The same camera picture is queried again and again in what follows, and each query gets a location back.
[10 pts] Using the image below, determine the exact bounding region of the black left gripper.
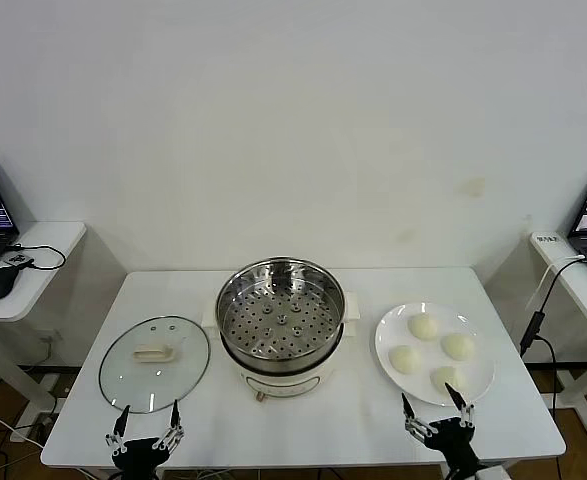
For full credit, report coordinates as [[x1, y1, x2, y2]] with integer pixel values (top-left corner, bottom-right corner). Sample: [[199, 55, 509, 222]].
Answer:
[[104, 399, 186, 480]]

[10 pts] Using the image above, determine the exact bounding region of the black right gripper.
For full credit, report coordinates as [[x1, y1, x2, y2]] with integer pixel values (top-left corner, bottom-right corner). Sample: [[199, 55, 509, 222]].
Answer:
[[400, 382, 481, 474]]

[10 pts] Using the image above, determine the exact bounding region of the white steamed baozi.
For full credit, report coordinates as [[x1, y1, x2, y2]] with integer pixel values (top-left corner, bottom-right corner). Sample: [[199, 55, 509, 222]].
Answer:
[[430, 365, 469, 396], [388, 344, 422, 375], [407, 313, 440, 342], [440, 332, 476, 361]]

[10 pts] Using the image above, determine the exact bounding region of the glass lid with cream handle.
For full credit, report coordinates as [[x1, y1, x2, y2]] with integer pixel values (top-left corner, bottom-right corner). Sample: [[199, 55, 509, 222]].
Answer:
[[97, 314, 211, 414]]

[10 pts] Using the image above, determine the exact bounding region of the stainless steel steamer basket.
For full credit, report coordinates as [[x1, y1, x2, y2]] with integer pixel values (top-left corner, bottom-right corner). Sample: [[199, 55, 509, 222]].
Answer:
[[201, 256, 362, 369]]

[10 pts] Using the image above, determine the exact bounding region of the white round plate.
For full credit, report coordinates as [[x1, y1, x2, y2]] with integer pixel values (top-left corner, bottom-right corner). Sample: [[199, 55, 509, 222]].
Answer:
[[374, 301, 497, 407]]

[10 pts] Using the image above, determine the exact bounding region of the white floor power strip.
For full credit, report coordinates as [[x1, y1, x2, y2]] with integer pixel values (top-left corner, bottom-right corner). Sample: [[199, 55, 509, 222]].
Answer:
[[10, 414, 57, 444]]

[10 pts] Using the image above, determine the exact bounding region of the cream electric cooker base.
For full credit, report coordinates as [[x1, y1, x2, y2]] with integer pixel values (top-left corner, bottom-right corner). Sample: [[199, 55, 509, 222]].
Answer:
[[202, 299, 362, 404]]

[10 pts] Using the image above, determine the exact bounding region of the white side table with mouse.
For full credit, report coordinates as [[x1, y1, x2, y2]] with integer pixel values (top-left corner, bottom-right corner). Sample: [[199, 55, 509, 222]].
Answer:
[[0, 221, 88, 416]]

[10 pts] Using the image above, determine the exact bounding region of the white side table with label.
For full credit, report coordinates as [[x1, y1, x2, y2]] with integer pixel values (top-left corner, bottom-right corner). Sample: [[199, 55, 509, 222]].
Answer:
[[530, 230, 587, 436]]

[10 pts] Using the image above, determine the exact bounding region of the small black hub with sticker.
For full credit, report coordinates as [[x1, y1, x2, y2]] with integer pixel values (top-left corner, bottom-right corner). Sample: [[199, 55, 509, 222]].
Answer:
[[3, 252, 36, 271]]

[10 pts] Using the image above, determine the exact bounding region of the black cable with inline adapter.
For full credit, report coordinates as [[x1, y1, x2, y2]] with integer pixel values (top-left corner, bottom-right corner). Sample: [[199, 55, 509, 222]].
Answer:
[[519, 255, 587, 411]]

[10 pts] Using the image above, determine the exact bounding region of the white flat cable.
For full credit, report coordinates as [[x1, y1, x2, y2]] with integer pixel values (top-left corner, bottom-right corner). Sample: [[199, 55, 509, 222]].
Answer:
[[525, 253, 587, 312]]

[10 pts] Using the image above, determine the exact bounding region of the black looped laptop cable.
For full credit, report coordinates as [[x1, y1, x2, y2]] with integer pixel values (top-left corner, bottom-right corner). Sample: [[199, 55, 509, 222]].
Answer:
[[7, 243, 68, 272]]

